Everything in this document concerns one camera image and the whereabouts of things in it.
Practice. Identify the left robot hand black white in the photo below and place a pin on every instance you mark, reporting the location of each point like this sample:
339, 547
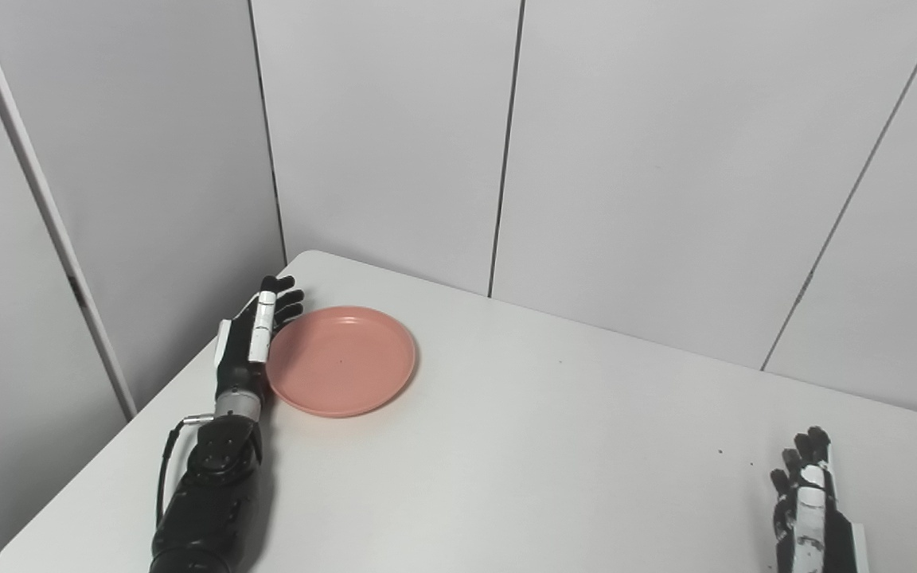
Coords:
237, 358

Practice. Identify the pink round plate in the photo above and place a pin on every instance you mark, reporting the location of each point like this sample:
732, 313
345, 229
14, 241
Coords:
341, 362

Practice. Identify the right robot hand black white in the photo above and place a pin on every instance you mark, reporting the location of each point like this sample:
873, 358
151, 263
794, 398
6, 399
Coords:
825, 533

